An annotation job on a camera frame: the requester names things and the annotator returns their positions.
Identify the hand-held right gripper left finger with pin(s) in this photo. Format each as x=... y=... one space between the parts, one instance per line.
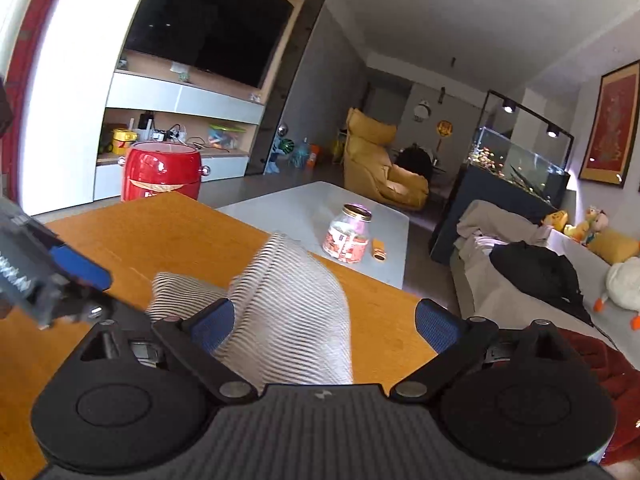
x=212 y=325

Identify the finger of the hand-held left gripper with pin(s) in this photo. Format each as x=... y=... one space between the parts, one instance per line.
x=82 y=267
x=90 y=305

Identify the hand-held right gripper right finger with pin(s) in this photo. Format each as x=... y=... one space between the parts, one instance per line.
x=440 y=327

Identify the black white striped pants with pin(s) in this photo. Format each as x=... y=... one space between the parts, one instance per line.
x=290 y=310

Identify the grey sofa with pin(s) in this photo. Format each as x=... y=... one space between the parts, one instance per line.
x=500 y=300

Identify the orange packet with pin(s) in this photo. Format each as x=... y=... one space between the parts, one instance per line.
x=378 y=251

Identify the black jacket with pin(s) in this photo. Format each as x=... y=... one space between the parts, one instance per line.
x=540 y=270

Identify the beige blanket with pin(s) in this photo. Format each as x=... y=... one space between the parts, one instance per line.
x=490 y=220

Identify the red drum stool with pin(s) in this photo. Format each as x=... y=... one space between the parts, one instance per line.
x=160 y=170

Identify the glass jar with red label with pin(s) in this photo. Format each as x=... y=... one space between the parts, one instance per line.
x=345 y=240

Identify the yellow toy truck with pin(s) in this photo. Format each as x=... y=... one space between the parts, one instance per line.
x=120 y=142

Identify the dark fish tank cabinet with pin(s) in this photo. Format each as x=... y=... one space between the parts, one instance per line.
x=465 y=195

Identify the white coffee table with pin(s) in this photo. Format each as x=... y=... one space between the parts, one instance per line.
x=300 y=210

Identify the yellow duck plush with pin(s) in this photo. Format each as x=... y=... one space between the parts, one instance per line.
x=556 y=221

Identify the black chair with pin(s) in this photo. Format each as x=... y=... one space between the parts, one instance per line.
x=415 y=162

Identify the yellow armchair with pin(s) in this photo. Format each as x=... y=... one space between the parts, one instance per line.
x=370 y=160

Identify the doll plush toy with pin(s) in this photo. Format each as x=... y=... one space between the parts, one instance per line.
x=590 y=225

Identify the glass fish tank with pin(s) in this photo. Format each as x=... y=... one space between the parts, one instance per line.
x=515 y=160

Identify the red fuzzy jacket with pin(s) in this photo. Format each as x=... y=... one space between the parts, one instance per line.
x=620 y=375

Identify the clear box with green lid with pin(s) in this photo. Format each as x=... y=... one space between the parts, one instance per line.
x=226 y=137

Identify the white goose plush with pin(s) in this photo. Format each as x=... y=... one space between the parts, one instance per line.
x=625 y=280

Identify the blue water bottle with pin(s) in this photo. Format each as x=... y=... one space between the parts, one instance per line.
x=300 y=154

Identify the green striped ball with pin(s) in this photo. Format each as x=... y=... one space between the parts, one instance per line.
x=286 y=147

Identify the yellow cushion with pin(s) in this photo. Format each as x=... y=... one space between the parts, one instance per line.
x=615 y=245

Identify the orange carton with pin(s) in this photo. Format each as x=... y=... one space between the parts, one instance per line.
x=314 y=156

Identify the yellow lantern ornament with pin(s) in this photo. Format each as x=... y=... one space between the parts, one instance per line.
x=444 y=129

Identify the chrome ball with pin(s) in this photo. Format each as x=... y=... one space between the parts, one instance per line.
x=283 y=129

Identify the framed red picture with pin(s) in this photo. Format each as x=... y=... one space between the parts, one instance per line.
x=610 y=125

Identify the black flat television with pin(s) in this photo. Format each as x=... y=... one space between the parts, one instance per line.
x=210 y=15

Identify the wood and grey wall cabinet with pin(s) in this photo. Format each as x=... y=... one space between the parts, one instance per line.
x=150 y=95

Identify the panda wall clock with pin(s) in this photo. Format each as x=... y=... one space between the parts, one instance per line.
x=422 y=111

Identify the black fish tank light frame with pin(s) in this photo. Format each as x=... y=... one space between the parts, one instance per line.
x=509 y=106

